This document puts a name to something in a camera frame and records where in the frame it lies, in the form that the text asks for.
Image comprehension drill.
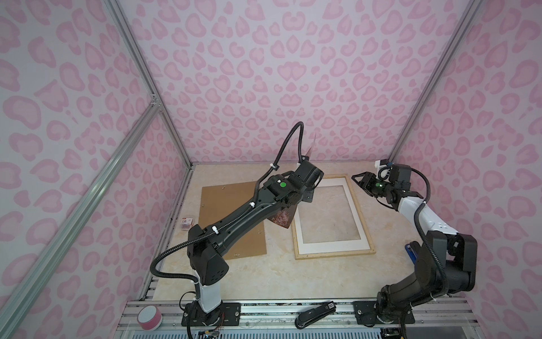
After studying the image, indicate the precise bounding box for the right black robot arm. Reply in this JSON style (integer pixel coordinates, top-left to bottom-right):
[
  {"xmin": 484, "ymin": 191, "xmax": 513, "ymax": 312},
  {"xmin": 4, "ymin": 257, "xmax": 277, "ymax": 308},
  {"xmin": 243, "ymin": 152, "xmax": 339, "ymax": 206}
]
[{"xmin": 352, "ymin": 160, "xmax": 478, "ymax": 327}]

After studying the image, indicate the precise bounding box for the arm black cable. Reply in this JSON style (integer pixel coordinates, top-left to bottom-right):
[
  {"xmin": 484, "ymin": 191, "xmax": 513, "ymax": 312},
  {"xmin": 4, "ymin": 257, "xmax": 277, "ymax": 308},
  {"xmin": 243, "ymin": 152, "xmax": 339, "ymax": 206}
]
[
  {"xmin": 410, "ymin": 167, "xmax": 450, "ymax": 297},
  {"xmin": 150, "ymin": 121, "xmax": 306, "ymax": 285}
]

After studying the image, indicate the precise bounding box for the blue stapler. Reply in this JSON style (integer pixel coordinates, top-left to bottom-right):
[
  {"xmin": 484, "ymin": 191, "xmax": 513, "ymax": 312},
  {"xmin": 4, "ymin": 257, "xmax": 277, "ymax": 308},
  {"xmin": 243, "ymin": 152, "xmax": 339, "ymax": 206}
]
[{"xmin": 405, "ymin": 241, "xmax": 421, "ymax": 264}]

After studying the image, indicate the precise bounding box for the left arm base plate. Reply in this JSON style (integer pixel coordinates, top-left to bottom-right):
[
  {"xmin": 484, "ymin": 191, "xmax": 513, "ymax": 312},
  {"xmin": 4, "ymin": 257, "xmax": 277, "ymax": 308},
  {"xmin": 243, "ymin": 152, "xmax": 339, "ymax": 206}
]
[{"xmin": 182, "ymin": 301, "xmax": 241, "ymax": 327}]

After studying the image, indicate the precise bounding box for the autumn forest photo print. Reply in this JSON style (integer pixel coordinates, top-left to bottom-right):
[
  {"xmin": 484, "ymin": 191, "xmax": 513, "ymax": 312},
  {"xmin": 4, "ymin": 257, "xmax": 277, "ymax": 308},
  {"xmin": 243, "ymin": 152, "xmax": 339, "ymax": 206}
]
[{"xmin": 268, "ymin": 206, "xmax": 297, "ymax": 229}]

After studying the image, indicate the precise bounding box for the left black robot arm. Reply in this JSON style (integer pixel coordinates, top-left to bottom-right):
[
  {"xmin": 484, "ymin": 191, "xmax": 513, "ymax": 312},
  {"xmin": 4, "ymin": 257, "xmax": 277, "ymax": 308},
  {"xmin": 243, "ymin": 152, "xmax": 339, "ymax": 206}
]
[{"xmin": 187, "ymin": 159, "xmax": 324, "ymax": 318}]

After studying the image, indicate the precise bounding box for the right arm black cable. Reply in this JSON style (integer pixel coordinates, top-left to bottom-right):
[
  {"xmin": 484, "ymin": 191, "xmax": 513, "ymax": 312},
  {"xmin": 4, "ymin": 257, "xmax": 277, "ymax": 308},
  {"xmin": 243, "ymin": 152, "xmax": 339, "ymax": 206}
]
[{"xmin": 410, "ymin": 167, "xmax": 450, "ymax": 297}]

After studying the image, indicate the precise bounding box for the small clear pin box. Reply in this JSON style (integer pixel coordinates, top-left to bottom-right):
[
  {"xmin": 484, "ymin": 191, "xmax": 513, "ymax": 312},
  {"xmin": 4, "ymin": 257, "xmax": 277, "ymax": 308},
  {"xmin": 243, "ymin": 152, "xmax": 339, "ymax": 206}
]
[{"xmin": 180, "ymin": 217, "xmax": 194, "ymax": 230}]

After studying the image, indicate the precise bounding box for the brown frame backing board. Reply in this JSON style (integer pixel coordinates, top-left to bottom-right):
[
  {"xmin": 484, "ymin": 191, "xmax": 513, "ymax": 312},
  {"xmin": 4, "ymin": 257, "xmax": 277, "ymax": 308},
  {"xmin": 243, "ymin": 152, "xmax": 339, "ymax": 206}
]
[{"xmin": 198, "ymin": 182, "xmax": 267, "ymax": 261}]

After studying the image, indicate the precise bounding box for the light wooden picture frame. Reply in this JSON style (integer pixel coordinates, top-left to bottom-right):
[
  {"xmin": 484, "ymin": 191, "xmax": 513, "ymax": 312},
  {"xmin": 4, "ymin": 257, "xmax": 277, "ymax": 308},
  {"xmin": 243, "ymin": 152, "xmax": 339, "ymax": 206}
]
[{"xmin": 291, "ymin": 173, "xmax": 377, "ymax": 261}]

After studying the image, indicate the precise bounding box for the black stapler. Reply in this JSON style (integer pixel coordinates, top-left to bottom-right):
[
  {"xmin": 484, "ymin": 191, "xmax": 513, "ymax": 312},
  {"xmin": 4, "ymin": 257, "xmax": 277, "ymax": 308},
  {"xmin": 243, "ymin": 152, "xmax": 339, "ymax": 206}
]
[{"xmin": 294, "ymin": 301, "xmax": 337, "ymax": 330}]

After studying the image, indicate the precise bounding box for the aluminium mounting rail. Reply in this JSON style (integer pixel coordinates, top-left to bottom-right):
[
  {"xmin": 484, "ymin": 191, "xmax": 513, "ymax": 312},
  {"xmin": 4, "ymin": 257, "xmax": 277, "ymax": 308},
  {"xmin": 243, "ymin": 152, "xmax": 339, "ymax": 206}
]
[{"xmin": 114, "ymin": 297, "xmax": 485, "ymax": 338}]

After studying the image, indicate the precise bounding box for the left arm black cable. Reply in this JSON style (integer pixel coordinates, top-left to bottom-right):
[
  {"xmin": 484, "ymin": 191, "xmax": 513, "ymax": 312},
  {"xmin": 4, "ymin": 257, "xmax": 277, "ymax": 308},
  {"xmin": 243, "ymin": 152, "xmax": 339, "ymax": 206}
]
[{"xmin": 150, "ymin": 121, "xmax": 306, "ymax": 285}]

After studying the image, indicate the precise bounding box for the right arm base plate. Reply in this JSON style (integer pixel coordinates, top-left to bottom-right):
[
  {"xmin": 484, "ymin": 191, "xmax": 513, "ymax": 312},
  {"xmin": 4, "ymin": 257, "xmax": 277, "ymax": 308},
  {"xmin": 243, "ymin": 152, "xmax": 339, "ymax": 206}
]
[{"xmin": 352, "ymin": 300, "xmax": 415, "ymax": 327}]

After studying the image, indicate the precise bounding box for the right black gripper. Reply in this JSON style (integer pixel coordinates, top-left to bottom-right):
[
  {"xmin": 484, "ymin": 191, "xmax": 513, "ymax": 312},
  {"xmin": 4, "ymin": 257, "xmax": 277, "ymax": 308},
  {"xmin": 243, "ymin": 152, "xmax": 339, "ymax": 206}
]
[{"xmin": 352, "ymin": 171, "xmax": 397, "ymax": 199}]

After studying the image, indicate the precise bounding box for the pink white tape roll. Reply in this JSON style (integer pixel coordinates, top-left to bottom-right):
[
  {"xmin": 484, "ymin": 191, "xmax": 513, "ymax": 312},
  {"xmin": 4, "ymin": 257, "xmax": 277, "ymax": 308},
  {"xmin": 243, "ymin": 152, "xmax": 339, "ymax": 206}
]
[{"xmin": 136, "ymin": 305, "xmax": 163, "ymax": 331}]

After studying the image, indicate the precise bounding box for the white mat board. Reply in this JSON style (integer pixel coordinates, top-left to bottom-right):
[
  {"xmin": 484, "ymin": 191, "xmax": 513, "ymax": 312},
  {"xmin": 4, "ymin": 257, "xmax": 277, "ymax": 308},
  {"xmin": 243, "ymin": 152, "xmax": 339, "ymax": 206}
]
[{"xmin": 294, "ymin": 177, "xmax": 373, "ymax": 256}]

